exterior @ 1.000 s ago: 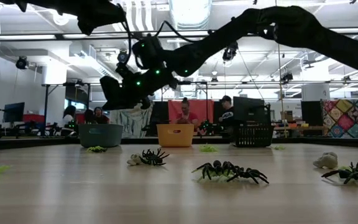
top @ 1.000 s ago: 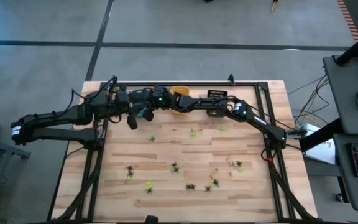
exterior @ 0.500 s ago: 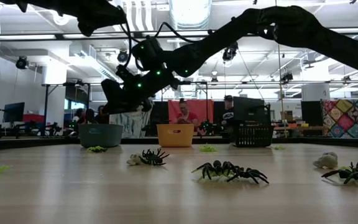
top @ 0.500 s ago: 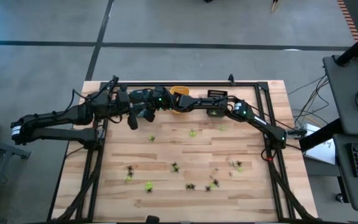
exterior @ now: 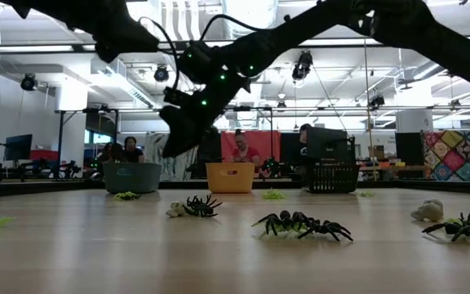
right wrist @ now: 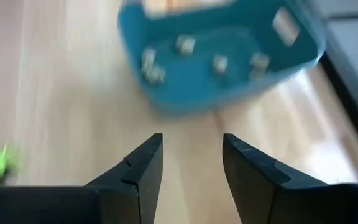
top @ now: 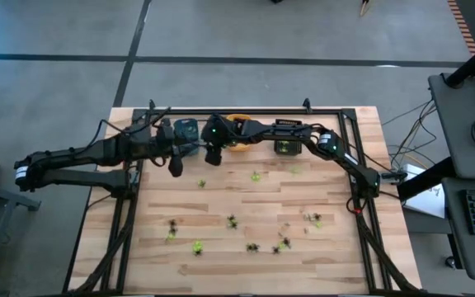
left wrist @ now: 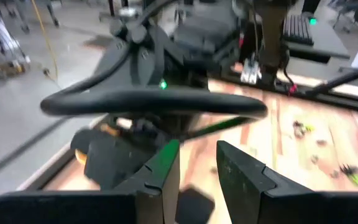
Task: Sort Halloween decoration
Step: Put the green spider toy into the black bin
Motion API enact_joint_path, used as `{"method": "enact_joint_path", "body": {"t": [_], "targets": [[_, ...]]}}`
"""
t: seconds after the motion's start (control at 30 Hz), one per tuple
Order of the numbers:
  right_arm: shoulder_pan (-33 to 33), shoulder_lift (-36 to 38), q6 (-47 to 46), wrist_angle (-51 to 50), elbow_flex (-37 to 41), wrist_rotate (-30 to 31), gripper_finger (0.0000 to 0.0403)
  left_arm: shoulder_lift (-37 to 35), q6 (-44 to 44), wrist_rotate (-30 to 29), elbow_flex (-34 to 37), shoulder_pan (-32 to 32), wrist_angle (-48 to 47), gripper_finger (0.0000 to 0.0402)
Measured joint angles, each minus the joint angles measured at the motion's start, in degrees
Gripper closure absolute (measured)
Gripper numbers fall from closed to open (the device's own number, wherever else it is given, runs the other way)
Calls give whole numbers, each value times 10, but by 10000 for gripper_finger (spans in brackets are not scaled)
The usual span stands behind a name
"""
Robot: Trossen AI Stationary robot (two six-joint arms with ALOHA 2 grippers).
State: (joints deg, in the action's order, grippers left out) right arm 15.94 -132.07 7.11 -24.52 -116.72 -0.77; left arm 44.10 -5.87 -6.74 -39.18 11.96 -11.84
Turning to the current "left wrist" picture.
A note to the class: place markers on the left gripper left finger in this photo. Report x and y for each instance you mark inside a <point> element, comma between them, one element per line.
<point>160,186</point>

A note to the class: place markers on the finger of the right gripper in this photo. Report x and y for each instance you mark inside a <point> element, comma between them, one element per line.
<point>132,155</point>
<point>98,155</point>

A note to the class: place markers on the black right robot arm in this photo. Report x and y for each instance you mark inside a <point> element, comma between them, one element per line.
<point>210,34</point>

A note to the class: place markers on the black computer keyboard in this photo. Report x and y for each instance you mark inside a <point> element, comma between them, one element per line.
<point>297,29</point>

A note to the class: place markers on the grey desk with keyboard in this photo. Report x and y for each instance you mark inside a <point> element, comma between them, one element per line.
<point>328,43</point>

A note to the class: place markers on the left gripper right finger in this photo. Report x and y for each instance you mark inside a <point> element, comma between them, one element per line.
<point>241,186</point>

